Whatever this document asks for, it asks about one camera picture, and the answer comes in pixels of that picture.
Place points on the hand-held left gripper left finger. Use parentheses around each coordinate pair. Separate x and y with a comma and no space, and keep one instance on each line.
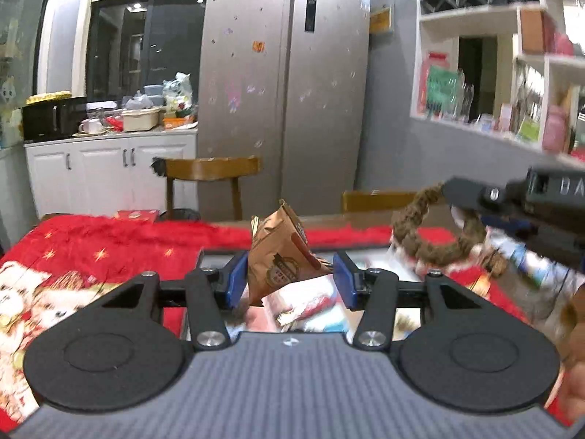
(235,279)

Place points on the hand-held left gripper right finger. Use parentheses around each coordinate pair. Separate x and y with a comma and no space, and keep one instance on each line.
(343,281)

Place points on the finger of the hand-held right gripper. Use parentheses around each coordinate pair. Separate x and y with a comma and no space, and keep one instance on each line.
(548,242)
(470,192)

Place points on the black shallow box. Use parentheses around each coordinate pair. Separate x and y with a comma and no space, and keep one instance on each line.
(208,256)

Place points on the red candy packet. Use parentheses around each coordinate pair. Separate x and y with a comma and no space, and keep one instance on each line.
(311,305)

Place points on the brown triangular snack packet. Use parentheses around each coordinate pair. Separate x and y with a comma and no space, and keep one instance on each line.
(279,256)

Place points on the person's right forearm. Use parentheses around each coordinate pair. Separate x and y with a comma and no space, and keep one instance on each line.
(573,393)

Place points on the printed booklet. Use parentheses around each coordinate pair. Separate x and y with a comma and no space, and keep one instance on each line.
(329,322)

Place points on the pink bottle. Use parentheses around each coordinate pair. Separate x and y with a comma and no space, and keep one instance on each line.
(555,130)

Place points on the red box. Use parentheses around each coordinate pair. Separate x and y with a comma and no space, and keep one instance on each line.
(137,216)

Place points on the red bear printed blanket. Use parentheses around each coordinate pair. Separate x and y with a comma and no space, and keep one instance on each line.
(91,247)

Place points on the orange box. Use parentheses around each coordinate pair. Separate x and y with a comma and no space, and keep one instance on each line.
(180,123)

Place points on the white kitchen cabinet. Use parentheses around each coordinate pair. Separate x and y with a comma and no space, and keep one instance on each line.
(100,164)

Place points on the silver refrigerator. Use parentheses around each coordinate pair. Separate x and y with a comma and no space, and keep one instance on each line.
(283,100)

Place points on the beige plastic basket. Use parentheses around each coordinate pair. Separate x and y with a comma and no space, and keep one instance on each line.
(141,119)

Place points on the white plastic bag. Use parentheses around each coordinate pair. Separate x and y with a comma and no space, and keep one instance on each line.
(179,93)

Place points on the stack of clear containers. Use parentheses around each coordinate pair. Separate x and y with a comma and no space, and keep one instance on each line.
(153,95)

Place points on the white cup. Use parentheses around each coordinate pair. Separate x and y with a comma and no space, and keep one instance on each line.
(90,125)

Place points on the black microwave oven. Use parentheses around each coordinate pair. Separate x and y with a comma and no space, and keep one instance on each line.
(50,119)

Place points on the dark kitchen window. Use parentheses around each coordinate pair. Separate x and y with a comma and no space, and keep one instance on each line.
(146,41)

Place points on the yellow tray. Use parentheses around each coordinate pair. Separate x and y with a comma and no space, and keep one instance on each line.
(48,97)

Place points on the glass door cabinet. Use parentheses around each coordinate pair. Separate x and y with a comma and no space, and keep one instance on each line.
(23,45)

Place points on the white wall shelf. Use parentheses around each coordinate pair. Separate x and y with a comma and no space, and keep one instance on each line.
(484,13)

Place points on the yellow wall box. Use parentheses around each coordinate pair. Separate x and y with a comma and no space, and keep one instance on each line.
(381,19)

